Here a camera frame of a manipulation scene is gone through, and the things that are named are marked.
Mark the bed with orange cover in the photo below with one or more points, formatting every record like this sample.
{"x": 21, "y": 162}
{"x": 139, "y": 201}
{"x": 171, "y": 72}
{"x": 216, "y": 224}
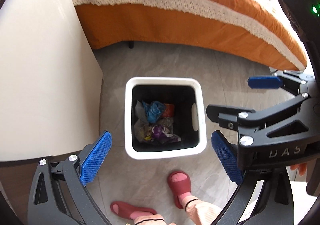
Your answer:
{"x": 256, "y": 30}

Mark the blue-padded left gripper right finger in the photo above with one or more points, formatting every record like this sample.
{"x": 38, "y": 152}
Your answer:
{"x": 275, "y": 201}

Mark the clear plastic bag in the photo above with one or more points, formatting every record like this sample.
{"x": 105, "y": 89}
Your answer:
{"x": 141, "y": 126}

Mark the white bedside cabinet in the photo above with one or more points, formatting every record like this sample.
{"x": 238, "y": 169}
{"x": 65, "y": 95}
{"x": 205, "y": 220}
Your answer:
{"x": 50, "y": 81}

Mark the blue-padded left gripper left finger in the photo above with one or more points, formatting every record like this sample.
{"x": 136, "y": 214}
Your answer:
{"x": 58, "y": 193}

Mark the red slipper right foot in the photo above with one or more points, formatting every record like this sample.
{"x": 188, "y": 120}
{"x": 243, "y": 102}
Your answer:
{"x": 180, "y": 185}

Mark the white square trash bin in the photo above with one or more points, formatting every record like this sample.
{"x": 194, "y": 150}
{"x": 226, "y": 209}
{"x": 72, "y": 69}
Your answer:
{"x": 183, "y": 116}

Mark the blue snack wrapper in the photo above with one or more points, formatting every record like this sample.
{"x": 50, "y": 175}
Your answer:
{"x": 153, "y": 111}

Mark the red slipper foot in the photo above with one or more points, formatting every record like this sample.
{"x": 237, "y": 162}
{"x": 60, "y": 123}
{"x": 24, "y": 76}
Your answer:
{"x": 180, "y": 185}
{"x": 130, "y": 212}

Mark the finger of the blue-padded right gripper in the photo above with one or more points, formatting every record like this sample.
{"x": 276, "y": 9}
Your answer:
{"x": 293, "y": 82}
{"x": 289, "y": 123}

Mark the purple snack wrapper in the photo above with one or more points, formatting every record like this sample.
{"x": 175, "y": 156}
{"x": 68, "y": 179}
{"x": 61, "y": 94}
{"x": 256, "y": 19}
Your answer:
{"x": 160, "y": 132}

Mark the red slipper left foot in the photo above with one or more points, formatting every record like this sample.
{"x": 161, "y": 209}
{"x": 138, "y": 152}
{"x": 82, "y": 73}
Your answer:
{"x": 130, "y": 212}

